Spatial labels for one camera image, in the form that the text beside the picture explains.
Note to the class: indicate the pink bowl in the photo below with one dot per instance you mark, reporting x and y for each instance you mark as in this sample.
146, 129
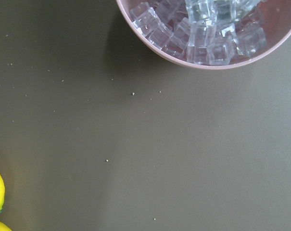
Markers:
277, 26

